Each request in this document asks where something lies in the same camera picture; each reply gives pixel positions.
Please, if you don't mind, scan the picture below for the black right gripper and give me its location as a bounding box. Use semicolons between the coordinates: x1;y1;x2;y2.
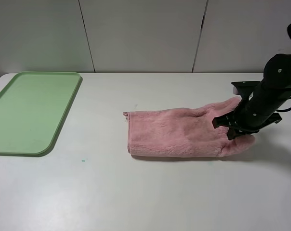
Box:
212;96;283;141

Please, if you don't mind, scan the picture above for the pink fluffy towel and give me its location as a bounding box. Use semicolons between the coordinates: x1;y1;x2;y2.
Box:
123;97;255;158

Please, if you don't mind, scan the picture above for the green plastic tray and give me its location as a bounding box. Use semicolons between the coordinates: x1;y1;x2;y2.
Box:
0;72;82;156

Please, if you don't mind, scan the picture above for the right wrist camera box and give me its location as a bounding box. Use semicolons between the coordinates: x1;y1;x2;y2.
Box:
231;81;260;98

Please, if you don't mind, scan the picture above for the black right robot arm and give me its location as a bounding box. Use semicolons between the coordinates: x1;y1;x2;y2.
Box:
212;54;291;140

